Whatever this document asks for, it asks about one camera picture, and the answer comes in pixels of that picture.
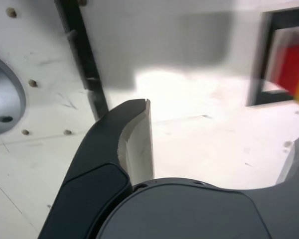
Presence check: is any black tape strip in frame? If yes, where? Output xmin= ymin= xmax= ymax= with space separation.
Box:
xmin=54 ymin=0 xmax=109 ymax=120

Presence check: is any black tape square outline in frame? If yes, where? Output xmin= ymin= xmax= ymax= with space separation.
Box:
xmin=245 ymin=1 xmax=299 ymax=107

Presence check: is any red cube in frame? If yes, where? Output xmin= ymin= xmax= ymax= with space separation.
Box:
xmin=276 ymin=32 xmax=299 ymax=92

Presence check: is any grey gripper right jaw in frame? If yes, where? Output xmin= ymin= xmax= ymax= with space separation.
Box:
xmin=94 ymin=133 xmax=299 ymax=239

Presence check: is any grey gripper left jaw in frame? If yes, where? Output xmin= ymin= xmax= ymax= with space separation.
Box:
xmin=37 ymin=98 xmax=155 ymax=239

